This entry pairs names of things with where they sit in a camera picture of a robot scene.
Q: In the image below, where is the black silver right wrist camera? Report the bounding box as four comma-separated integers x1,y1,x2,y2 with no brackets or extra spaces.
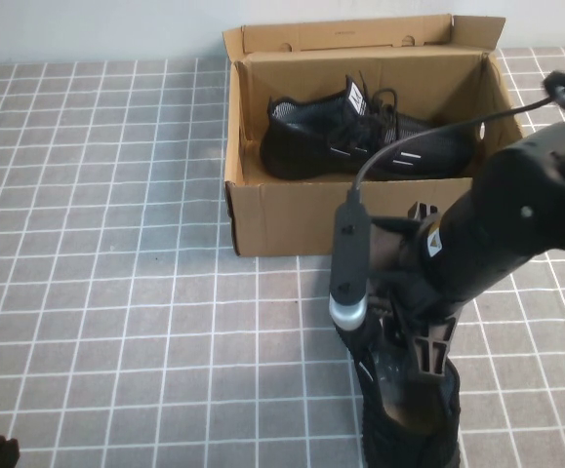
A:
328,187,374,333

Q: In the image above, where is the grey checked tablecloth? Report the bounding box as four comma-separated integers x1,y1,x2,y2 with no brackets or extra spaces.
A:
0,43,565,468

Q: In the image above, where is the brown cardboard shoe box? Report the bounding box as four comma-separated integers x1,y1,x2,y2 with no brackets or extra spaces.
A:
222,13,541,258

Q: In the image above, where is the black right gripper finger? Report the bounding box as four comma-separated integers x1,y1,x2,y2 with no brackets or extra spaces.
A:
398,296,459,382
367,292,403,342

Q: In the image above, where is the black mesh sneaker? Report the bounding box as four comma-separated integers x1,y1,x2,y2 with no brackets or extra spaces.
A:
261,72,478,182
333,287,464,468

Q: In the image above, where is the black right camera cable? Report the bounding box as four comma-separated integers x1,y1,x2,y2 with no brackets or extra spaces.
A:
347,70,565,207

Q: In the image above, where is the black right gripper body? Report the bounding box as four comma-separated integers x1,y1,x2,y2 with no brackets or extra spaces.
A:
368,201,464,321

